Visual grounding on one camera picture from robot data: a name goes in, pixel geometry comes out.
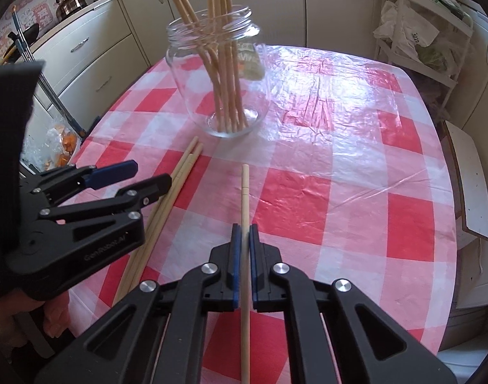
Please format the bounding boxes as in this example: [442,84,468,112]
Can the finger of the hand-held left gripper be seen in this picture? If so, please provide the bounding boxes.
[31,159,139,197]
[37,173,173,224]

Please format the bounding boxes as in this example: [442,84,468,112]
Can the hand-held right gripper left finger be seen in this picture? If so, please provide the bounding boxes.
[35,224,243,384]

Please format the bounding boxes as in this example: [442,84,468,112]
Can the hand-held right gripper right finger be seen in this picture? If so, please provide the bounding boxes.
[249,224,458,384]

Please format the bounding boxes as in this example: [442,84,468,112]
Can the single light bamboo chopstick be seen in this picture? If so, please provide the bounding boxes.
[121,143,205,296]
[111,135,200,305]
[240,164,253,384]

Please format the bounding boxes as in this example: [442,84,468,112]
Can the clear glass jar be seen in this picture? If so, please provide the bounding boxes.
[165,5,271,139]

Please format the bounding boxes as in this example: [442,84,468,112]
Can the bunch of wooden chopsticks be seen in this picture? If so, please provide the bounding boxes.
[159,0,249,134]

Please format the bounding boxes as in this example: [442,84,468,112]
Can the person's left hand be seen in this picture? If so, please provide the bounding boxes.
[0,290,75,339]

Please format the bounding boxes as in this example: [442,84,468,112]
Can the bag of oranges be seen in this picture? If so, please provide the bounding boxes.
[21,115,83,169]

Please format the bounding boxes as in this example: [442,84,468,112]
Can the white drawer cabinet under stove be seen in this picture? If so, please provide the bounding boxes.
[27,0,153,129]

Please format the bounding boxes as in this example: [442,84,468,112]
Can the red checkered plastic tablecloth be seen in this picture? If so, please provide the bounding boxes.
[69,43,458,384]

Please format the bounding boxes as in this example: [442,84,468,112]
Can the black wok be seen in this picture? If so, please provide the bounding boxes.
[3,23,41,60]

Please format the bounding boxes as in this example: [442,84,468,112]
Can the copper kettle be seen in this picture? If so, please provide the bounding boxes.
[54,0,88,19]

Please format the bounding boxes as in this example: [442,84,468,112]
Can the small white stool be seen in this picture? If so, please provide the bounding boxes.
[443,119,488,241]

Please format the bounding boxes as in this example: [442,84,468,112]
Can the white sink base cabinets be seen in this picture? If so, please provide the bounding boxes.
[116,0,386,69]

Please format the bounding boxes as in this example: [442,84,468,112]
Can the white plastic bag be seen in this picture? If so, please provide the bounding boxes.
[373,0,443,53]

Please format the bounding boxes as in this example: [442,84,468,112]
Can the white two-door base cabinet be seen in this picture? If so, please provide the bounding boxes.
[444,0,488,129]

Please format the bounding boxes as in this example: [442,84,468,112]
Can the white rolling storage cart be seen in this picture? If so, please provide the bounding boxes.
[373,0,476,89]

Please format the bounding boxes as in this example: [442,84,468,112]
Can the blue handled mop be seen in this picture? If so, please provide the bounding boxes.
[11,5,87,135]

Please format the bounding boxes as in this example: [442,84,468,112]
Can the pink wall stickers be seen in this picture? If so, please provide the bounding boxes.
[0,0,79,55]

